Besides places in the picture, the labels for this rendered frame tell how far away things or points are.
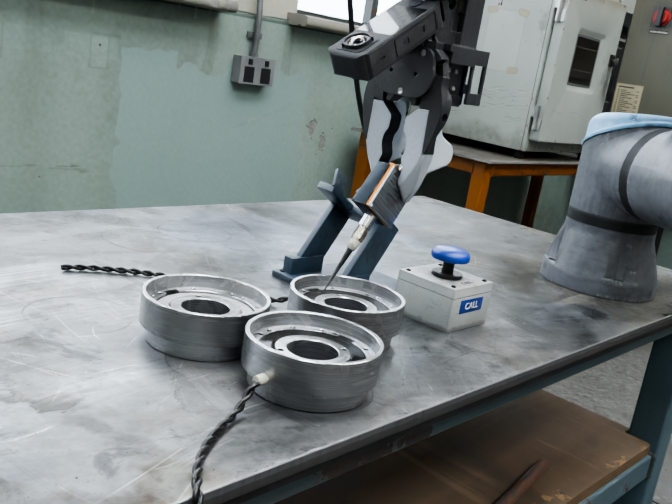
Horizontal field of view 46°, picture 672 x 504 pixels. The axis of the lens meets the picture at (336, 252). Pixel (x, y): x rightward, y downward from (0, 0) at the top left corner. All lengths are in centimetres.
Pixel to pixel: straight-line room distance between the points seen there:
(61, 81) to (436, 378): 180
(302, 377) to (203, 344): 10
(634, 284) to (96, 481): 76
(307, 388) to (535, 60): 241
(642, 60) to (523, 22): 173
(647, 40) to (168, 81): 282
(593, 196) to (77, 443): 74
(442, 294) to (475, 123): 223
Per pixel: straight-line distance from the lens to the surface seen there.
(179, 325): 61
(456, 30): 78
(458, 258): 79
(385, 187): 74
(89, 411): 54
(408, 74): 74
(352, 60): 68
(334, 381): 55
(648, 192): 98
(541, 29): 289
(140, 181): 251
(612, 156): 103
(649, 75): 455
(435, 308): 78
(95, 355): 62
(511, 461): 113
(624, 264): 106
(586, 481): 114
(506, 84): 293
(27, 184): 233
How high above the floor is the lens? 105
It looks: 14 degrees down
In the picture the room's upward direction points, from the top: 9 degrees clockwise
